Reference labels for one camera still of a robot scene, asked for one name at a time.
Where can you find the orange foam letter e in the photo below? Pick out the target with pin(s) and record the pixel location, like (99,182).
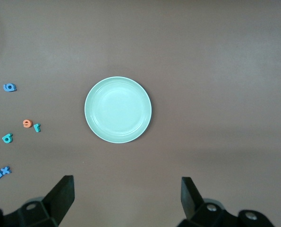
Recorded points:
(27,124)

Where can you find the light green round plate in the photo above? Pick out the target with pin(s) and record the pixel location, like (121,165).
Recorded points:
(118,110)

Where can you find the teal foam letter r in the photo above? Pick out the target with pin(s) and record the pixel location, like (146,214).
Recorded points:
(38,128)

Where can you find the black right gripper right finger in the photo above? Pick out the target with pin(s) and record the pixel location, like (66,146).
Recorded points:
(192,203)

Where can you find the blue foam letter g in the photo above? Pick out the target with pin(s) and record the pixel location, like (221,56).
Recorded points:
(7,88)

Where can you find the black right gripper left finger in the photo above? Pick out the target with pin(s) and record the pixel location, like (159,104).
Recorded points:
(57,201)

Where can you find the blue foam letter x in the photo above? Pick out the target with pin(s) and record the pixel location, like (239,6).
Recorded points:
(5,170)

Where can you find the teal foam letter d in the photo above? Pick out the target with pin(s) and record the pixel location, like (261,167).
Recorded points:
(6,140)

